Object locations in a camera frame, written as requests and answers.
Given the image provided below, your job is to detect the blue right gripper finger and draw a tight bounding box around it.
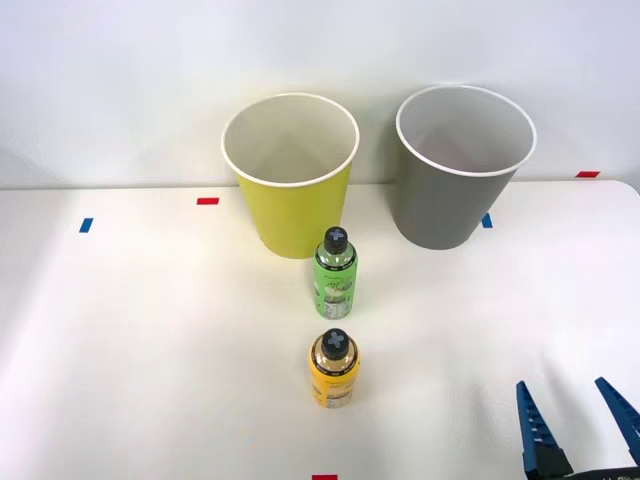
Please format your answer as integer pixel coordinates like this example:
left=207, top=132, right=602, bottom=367
left=594, top=376, right=640, bottom=467
left=515, top=380, right=575, bottom=477

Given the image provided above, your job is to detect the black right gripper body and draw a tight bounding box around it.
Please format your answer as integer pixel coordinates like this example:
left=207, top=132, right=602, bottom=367
left=529, top=467, right=640, bottom=480

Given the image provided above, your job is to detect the yellow label plastic bottle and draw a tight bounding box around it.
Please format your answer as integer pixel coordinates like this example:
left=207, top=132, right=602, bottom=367
left=306, top=327, right=361, bottom=412

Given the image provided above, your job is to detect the grey plastic waste bin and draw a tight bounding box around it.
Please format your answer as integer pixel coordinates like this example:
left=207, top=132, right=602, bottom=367
left=394, top=84, right=538, bottom=251

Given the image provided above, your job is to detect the green label plastic bottle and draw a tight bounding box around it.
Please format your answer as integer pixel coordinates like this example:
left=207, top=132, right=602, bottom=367
left=311, top=225, right=361, bottom=320

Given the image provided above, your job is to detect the yellow-green plastic waste bin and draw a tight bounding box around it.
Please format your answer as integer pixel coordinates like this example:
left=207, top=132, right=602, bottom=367
left=221, top=91, right=361, bottom=260

